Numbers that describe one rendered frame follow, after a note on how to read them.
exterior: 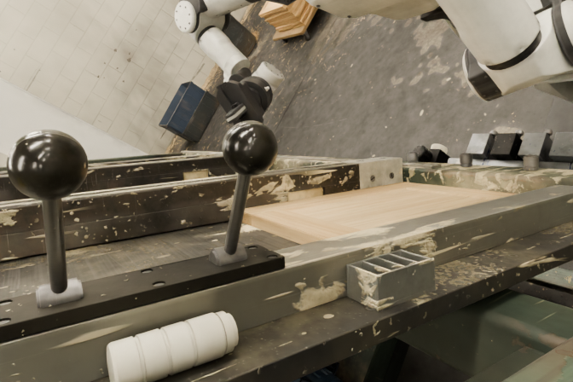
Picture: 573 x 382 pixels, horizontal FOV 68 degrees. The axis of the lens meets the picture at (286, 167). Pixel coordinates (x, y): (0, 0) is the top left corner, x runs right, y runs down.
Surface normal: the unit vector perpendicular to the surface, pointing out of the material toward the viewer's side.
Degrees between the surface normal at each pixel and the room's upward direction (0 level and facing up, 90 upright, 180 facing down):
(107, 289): 57
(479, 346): 33
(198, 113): 90
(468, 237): 90
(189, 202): 90
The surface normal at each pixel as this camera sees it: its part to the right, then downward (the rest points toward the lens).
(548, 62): 0.21, 0.40
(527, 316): -0.06, -0.99
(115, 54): 0.47, 0.15
